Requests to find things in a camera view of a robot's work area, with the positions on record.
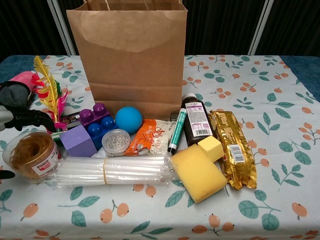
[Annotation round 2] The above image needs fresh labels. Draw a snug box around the brown paper bag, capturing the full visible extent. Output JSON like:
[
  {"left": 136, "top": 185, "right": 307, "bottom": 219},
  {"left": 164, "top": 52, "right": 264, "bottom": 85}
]
[{"left": 66, "top": 0, "right": 188, "bottom": 121}]

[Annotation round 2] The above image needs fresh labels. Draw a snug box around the purple foam cube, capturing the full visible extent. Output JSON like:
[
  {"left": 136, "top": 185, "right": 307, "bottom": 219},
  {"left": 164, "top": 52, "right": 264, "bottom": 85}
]
[{"left": 59, "top": 124, "right": 98, "bottom": 158}]

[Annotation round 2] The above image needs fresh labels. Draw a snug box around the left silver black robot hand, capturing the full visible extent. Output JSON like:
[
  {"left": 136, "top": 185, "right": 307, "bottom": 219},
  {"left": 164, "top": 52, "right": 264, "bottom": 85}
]
[{"left": 0, "top": 104, "right": 58, "bottom": 180}]

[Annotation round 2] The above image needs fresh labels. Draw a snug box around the orange white snack packet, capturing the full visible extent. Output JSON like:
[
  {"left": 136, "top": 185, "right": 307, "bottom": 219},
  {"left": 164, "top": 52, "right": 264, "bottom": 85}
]
[{"left": 124, "top": 118, "right": 176, "bottom": 157}]

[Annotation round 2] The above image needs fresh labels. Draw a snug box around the silver partition frame post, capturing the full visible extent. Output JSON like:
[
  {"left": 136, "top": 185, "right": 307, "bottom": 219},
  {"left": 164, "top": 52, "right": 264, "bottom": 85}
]
[
  {"left": 247, "top": 0, "right": 275, "bottom": 56},
  {"left": 47, "top": 0, "right": 77, "bottom": 56}
]

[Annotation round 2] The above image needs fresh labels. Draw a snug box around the black fabric partition panel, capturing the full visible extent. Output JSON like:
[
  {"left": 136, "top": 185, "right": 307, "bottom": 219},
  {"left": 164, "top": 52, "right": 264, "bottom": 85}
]
[
  {"left": 0, "top": 0, "right": 71, "bottom": 57},
  {"left": 184, "top": 0, "right": 270, "bottom": 56},
  {"left": 254, "top": 0, "right": 320, "bottom": 57}
]

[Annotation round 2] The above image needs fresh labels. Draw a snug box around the floral printed tablecloth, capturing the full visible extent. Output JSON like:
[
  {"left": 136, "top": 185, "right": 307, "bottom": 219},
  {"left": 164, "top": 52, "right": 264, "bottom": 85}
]
[{"left": 0, "top": 54, "right": 320, "bottom": 240}]

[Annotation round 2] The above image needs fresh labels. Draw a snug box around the purple toy brick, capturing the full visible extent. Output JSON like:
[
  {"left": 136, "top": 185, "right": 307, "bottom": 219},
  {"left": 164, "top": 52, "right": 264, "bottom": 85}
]
[{"left": 78, "top": 102, "right": 112, "bottom": 127}]

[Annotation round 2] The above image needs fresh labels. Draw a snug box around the clear rubber band jar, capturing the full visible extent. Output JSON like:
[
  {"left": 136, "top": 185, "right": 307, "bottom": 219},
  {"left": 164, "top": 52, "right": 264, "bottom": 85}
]
[{"left": 1, "top": 130, "right": 61, "bottom": 185}]

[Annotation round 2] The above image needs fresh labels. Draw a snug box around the pink and grey cloth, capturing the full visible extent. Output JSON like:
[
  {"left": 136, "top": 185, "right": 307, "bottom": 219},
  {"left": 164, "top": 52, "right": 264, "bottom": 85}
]
[{"left": 0, "top": 70, "right": 42, "bottom": 111}]

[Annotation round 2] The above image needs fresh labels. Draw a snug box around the small black labelled box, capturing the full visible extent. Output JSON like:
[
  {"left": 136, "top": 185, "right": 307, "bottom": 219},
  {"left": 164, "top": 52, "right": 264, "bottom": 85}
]
[{"left": 61, "top": 111, "right": 85, "bottom": 126}]

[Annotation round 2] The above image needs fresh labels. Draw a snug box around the blue ball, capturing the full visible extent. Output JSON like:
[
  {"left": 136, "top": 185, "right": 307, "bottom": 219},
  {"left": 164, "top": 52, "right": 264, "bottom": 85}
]
[{"left": 114, "top": 106, "right": 143, "bottom": 135}]

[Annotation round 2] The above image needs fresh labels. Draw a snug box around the colourful feather shuttlecock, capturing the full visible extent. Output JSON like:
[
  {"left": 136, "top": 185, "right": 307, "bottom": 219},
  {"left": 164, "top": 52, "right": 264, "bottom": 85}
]
[{"left": 31, "top": 55, "right": 72, "bottom": 133}]

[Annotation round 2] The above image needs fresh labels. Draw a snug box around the gold foil biscuit pack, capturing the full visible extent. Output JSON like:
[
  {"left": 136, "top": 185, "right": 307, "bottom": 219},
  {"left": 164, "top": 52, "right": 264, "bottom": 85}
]
[{"left": 208, "top": 109, "right": 258, "bottom": 191}]

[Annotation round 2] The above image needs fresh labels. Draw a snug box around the white straw bundle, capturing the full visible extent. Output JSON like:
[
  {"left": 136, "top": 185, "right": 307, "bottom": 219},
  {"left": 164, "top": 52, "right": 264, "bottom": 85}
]
[{"left": 48, "top": 154, "right": 176, "bottom": 188}]

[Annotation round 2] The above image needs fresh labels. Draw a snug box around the large yellow sponge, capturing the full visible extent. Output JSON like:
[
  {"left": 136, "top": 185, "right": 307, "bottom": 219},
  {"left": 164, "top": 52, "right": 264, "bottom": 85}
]
[{"left": 170, "top": 143, "right": 228, "bottom": 205}]

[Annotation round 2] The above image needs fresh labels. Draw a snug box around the blue toy brick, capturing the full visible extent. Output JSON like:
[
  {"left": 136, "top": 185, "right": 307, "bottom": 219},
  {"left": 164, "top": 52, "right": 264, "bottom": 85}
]
[{"left": 87, "top": 115, "right": 120, "bottom": 152}]

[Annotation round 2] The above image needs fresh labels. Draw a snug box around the round paper clip tub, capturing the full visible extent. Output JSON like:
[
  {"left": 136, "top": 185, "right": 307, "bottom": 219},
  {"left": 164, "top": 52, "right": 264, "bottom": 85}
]
[{"left": 101, "top": 128, "right": 131, "bottom": 158}]

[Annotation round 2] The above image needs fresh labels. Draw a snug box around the dark brown syrup bottle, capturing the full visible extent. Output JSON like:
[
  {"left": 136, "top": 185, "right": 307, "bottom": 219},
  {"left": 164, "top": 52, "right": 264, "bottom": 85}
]
[{"left": 180, "top": 92, "right": 217, "bottom": 148}]

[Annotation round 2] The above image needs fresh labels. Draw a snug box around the small yellow foam cube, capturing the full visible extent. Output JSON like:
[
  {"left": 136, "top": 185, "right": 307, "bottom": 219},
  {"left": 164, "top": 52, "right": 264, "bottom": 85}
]
[{"left": 196, "top": 135, "right": 225, "bottom": 163}]

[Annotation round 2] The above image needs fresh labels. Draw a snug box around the green marker pen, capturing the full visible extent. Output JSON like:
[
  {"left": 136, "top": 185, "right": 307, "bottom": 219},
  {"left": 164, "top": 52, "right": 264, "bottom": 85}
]
[{"left": 167, "top": 107, "right": 188, "bottom": 155}]

